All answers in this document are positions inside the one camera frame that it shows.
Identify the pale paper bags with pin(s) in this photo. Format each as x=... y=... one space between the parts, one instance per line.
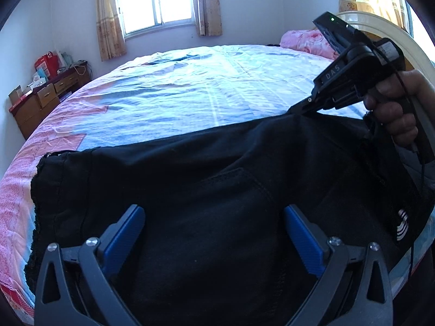
x=65 y=59

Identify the bed with patchwork sheet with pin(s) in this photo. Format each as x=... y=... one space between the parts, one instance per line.
x=187 y=85

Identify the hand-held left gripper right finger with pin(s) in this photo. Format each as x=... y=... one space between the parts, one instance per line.
x=302 y=241

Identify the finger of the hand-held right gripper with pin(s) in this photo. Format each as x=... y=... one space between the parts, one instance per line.
x=306 y=106

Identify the bright side window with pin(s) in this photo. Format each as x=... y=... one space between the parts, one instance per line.
x=416 y=29

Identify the black pants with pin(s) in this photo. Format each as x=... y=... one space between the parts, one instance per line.
x=210 y=193

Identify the cream wooden headboard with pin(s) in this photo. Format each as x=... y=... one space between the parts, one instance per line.
x=387 y=23

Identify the window with white frame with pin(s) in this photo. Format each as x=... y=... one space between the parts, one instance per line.
x=153 y=3

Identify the beige flowered curtain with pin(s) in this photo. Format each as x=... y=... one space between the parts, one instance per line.
x=210 y=6
x=109 y=20

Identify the cardboard box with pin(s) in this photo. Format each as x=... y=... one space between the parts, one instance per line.
x=15 y=94

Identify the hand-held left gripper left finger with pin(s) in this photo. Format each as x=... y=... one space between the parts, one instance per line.
x=124 y=241

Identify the red gift bag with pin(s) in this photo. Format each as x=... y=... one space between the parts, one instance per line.
x=46 y=64

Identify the pink pillow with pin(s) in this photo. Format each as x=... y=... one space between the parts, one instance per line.
x=302 y=40

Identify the person's right hand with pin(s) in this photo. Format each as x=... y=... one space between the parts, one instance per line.
x=394 y=119

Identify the white tissue box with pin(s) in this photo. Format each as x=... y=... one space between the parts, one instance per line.
x=35 y=84

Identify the wooden desk with drawers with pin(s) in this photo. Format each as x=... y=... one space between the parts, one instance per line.
x=34 y=115

